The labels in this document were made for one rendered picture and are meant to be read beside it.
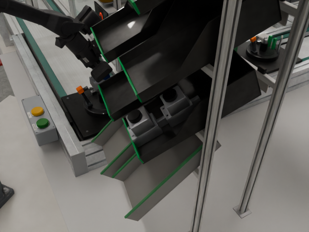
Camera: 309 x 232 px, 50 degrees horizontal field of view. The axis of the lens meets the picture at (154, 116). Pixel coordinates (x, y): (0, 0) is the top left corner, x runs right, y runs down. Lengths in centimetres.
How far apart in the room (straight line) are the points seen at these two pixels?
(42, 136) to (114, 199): 32
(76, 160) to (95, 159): 7
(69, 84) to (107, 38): 68
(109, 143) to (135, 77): 39
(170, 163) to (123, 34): 32
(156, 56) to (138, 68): 4
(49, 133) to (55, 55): 56
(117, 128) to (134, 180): 18
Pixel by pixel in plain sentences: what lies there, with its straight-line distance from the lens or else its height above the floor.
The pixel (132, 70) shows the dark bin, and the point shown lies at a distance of 65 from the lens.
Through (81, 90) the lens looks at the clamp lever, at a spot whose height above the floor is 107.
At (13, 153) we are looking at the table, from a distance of 126.
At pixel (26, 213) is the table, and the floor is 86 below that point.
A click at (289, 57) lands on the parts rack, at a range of 69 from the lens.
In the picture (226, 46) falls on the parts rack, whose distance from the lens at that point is 54.
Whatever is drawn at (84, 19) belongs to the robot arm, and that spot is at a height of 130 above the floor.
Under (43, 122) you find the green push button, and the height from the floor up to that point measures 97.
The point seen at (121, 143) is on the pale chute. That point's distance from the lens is 94.
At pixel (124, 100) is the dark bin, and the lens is 81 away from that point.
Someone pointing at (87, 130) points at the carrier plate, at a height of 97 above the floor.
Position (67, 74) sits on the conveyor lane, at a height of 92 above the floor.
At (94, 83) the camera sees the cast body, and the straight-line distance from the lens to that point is 110.
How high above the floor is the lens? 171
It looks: 41 degrees down
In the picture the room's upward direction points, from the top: straight up
